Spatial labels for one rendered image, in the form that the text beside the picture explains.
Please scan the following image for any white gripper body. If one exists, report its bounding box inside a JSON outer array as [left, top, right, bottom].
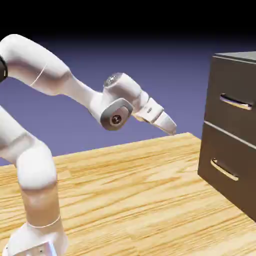
[[153, 111, 178, 136]]

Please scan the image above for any dark brown cabinet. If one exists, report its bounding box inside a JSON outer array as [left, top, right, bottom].
[[197, 51, 256, 223]]

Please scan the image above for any dark brown drawer front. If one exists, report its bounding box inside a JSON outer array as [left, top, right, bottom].
[[197, 122, 256, 222], [204, 56, 256, 146]]

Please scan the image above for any curved metal drawer handle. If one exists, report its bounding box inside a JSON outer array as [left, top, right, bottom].
[[210, 157, 240, 182], [219, 93, 253, 111]]

